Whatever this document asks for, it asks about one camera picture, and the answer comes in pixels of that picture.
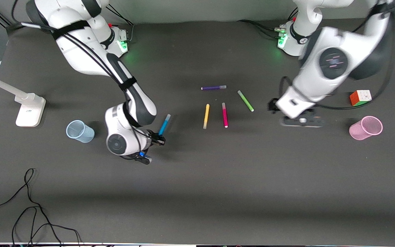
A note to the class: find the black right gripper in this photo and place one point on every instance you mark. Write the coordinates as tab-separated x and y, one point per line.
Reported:
157	139

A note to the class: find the blue marker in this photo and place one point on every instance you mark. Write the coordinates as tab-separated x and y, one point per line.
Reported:
165	125

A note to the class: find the pink marker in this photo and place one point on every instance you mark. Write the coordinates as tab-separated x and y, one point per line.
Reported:
225	116

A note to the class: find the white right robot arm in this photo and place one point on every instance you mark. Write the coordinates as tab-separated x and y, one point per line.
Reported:
81	51

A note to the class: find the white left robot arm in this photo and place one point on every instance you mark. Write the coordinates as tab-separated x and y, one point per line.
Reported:
334	61

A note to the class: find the green marker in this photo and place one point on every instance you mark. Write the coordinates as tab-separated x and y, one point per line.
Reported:
245	100

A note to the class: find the multicoloured puzzle cube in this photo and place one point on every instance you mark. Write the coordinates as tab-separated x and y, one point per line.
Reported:
360	98

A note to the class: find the yellow marker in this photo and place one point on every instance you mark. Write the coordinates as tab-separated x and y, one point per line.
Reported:
206	116

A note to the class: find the translucent pink plastic cup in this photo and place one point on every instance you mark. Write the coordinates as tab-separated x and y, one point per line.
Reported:
365	128

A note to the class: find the purple marker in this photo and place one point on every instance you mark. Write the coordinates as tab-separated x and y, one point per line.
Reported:
213	87

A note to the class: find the translucent blue plastic cup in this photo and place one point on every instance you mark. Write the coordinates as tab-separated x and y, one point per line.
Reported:
81	132

